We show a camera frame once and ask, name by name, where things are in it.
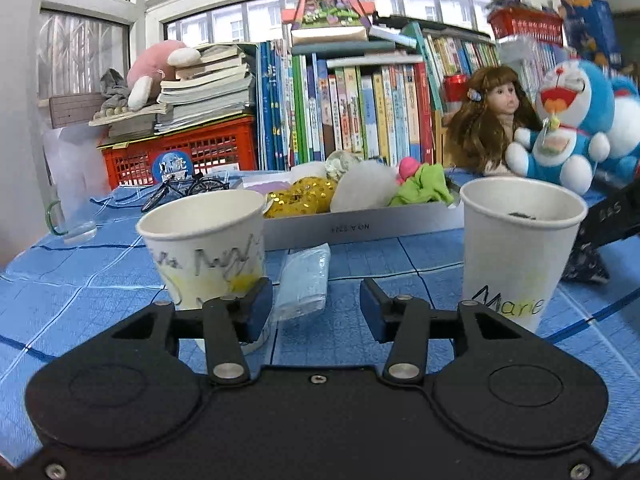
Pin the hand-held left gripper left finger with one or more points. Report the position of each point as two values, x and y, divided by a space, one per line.
259 305

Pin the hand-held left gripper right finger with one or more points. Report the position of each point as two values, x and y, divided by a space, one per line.
372 307

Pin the small tissue packet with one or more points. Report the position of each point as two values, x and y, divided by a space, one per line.
302 280

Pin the white box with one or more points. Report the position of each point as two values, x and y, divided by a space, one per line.
350 227

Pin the gold sequined toy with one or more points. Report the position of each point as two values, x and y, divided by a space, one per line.
300 197

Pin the purple plush toy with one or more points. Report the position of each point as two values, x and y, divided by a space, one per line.
265 187

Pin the white fluffy toy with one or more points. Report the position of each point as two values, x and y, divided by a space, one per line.
362 185

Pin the green cloth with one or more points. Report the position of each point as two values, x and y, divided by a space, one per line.
422 187

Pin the small pink toy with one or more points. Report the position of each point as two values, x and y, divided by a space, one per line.
409 167

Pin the dark dotted cloth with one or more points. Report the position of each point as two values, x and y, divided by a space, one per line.
585 265

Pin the large blue cat plush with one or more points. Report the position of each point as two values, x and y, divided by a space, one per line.
625 125

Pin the scribbled paper cup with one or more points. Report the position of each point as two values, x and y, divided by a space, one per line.
200 230

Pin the lettered paper cup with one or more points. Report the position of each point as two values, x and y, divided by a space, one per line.
510 260

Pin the small blue cat plush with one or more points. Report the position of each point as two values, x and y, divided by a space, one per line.
570 110

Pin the black model bicycle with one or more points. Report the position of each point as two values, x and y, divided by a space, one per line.
187 187

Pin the brown-haired doll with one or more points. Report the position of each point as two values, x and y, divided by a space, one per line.
480 120

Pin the red plastic crate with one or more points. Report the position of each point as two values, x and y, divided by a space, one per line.
200 150

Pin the blue checked tablecloth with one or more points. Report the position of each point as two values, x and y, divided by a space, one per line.
75 285

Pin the blue cardboard box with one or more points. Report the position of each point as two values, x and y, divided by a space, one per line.
592 25

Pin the clear glass mug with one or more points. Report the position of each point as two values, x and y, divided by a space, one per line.
75 230

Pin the row of colourful books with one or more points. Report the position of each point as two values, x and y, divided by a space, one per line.
350 110

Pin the red drink can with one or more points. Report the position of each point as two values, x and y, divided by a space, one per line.
454 89

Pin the red plastic basket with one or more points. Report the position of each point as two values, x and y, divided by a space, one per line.
525 25

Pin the stack of worn books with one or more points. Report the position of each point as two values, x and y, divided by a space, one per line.
205 90

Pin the white plastic bag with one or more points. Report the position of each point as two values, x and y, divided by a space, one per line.
75 170

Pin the grey plush toy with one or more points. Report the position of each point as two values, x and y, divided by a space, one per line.
114 92

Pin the pink plush toy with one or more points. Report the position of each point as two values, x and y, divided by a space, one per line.
150 65

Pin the brown cardboard box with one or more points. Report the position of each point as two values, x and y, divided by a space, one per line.
75 110

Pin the triangular toy house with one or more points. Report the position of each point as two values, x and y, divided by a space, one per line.
327 5

